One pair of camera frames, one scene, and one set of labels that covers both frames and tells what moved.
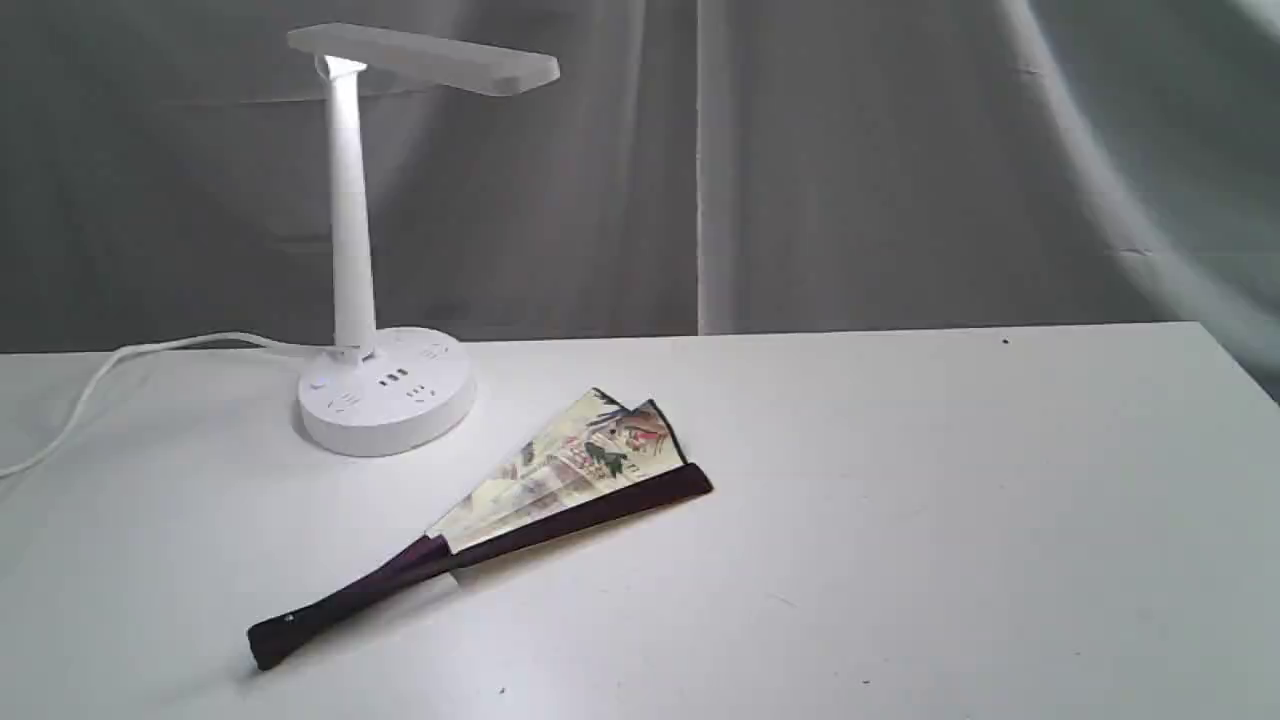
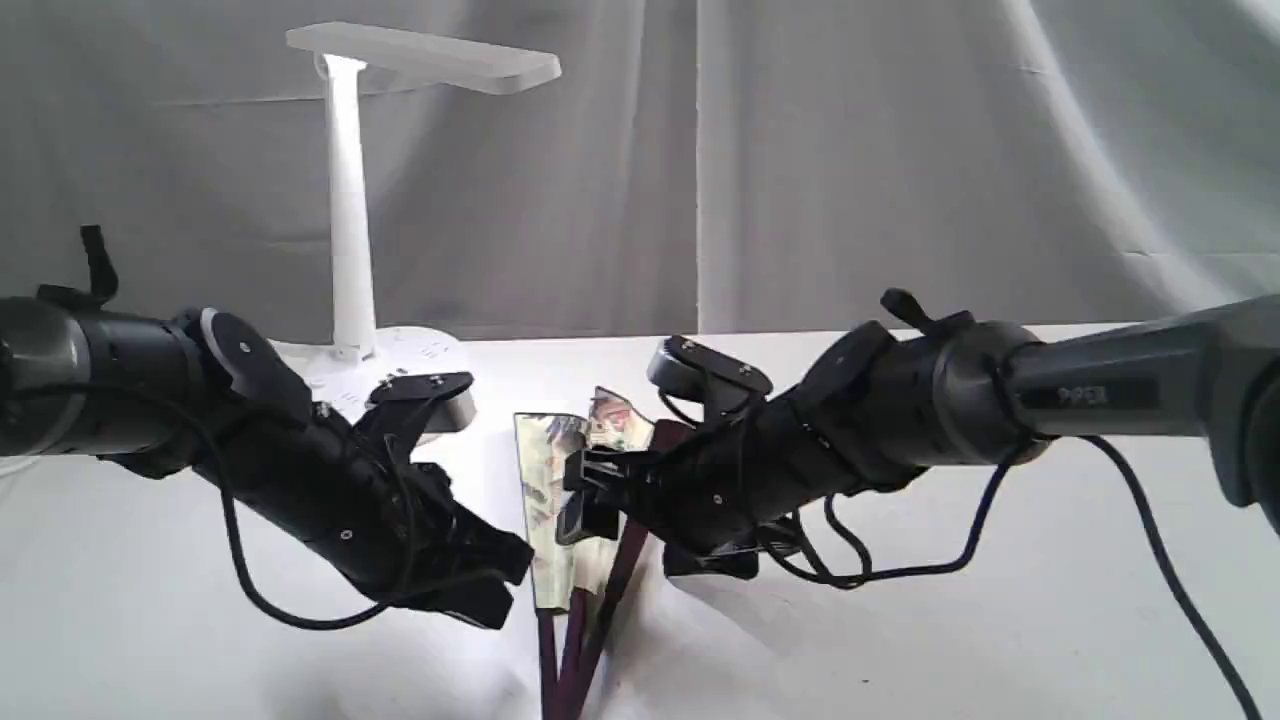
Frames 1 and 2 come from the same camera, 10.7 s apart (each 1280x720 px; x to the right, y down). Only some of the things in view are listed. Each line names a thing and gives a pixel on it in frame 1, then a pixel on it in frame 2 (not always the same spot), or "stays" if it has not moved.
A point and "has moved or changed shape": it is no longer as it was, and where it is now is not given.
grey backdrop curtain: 697,168 stays
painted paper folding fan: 602,461 has moved or changed shape
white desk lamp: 396,392 stays
